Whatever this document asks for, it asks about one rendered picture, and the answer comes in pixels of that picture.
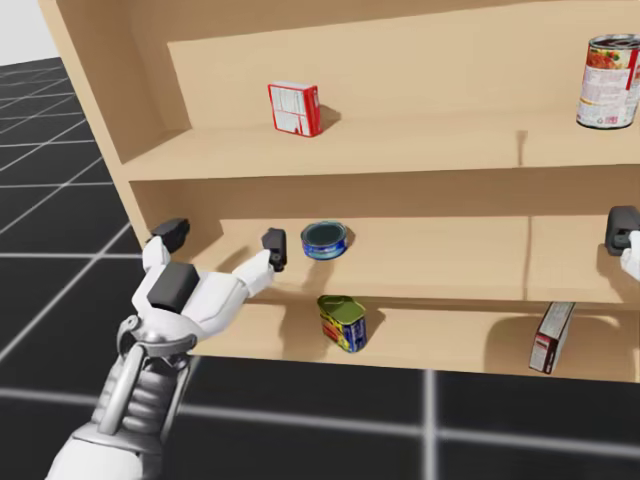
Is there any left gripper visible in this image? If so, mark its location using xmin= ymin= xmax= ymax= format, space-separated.
xmin=130 ymin=217 xmax=290 ymax=347

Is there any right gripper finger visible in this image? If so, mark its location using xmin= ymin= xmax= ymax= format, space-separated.
xmin=603 ymin=205 xmax=640 ymax=282

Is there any blue flat can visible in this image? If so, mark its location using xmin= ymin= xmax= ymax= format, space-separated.
xmin=300 ymin=221 xmax=350 ymax=261

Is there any green and blue rectangular can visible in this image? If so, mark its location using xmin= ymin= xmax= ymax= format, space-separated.
xmin=316 ymin=294 xmax=369 ymax=355

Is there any red and white can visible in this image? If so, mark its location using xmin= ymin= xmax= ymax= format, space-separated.
xmin=574 ymin=33 xmax=640 ymax=131

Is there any red and white carton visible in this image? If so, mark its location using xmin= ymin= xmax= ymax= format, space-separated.
xmin=528 ymin=301 xmax=578 ymax=376

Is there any pale wooden shelf unit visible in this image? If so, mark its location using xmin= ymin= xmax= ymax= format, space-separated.
xmin=38 ymin=0 xmax=640 ymax=386

